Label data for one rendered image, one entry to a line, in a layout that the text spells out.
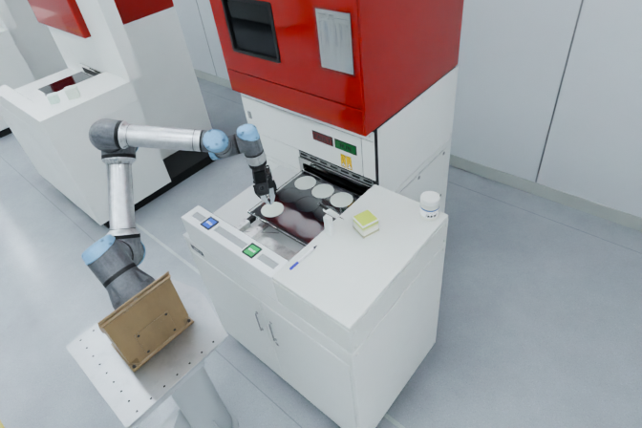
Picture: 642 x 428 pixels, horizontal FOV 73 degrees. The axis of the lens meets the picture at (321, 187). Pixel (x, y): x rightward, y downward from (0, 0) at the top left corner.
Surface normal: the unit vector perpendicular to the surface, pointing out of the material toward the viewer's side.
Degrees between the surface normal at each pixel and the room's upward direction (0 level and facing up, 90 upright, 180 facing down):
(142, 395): 0
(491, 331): 0
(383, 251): 0
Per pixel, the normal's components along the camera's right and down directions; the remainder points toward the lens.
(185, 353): -0.11, -0.77
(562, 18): -0.65, 0.53
